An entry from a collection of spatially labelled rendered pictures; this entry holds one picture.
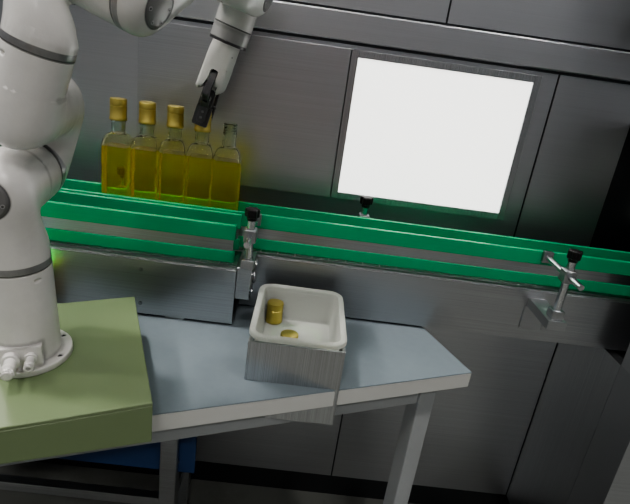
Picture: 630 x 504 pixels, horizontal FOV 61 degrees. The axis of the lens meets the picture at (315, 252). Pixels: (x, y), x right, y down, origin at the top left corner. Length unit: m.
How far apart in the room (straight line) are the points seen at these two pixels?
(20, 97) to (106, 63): 0.65
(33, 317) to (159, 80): 0.66
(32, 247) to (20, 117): 0.18
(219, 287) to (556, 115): 0.87
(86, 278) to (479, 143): 0.92
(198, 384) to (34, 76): 0.54
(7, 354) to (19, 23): 0.44
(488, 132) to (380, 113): 0.26
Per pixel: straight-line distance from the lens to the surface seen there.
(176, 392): 0.95
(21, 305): 0.85
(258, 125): 1.28
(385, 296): 1.21
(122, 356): 0.91
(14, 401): 0.86
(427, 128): 1.30
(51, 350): 0.91
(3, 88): 0.75
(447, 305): 1.24
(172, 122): 1.17
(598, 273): 1.35
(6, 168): 0.78
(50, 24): 0.73
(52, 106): 0.76
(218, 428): 1.01
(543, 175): 1.43
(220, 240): 1.09
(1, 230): 0.80
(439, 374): 1.10
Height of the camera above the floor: 1.31
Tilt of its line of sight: 21 degrees down
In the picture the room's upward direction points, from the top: 8 degrees clockwise
